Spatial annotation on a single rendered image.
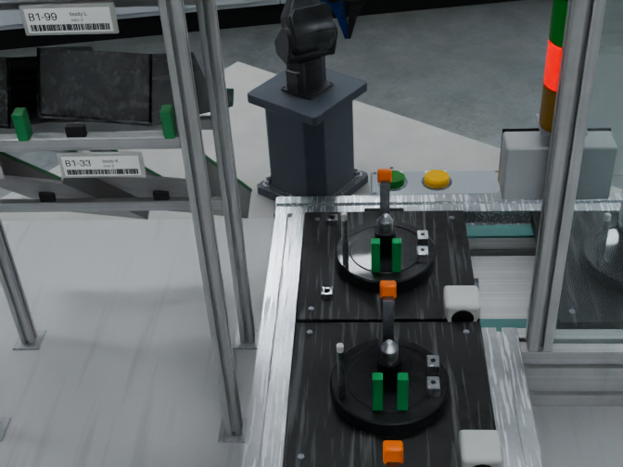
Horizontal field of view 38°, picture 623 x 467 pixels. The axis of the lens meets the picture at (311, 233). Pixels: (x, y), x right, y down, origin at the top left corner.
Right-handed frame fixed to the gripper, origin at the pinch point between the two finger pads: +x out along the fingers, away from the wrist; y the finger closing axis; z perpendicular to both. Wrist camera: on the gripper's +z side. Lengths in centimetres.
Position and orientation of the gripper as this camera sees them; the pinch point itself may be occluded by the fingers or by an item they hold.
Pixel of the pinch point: (347, 14)
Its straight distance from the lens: 130.4
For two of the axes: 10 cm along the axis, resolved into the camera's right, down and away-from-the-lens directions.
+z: -0.5, 5.9, -8.0
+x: 0.5, 8.0, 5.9
